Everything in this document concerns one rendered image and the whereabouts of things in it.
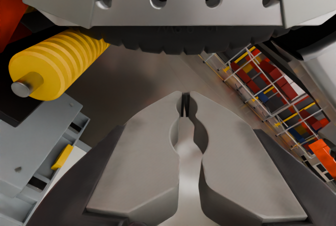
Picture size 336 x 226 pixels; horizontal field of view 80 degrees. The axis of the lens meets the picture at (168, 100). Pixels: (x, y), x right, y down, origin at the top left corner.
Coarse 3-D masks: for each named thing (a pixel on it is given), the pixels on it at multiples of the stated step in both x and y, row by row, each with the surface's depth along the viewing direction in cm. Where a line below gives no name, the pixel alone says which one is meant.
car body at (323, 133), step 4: (328, 124) 238; (332, 124) 229; (324, 128) 238; (328, 128) 230; (332, 128) 224; (320, 132) 240; (324, 132) 231; (328, 132) 225; (332, 132) 220; (320, 136) 256; (324, 136) 232; (328, 136) 221; (332, 136) 217; (324, 140) 254; (328, 140) 250; (332, 140) 214; (328, 144) 247; (332, 144) 244; (332, 148) 242; (332, 152) 274; (332, 156) 278
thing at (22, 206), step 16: (80, 112) 69; (80, 128) 64; (64, 144) 60; (48, 160) 54; (64, 160) 54; (32, 176) 46; (48, 176) 52; (32, 192) 45; (0, 208) 41; (16, 208) 43; (32, 208) 43; (0, 224) 40; (16, 224) 40
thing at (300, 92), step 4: (256, 76) 530; (284, 76) 531; (288, 80) 538; (236, 84) 572; (292, 84) 545; (296, 84) 545; (296, 88) 552; (300, 88) 552; (240, 92) 532; (296, 92) 559; (300, 92) 559; (304, 92) 559; (296, 96) 567; (300, 96) 566; (292, 100) 574; (284, 104) 585; (280, 108) 589; (272, 112) 600; (264, 116) 611; (268, 116) 605
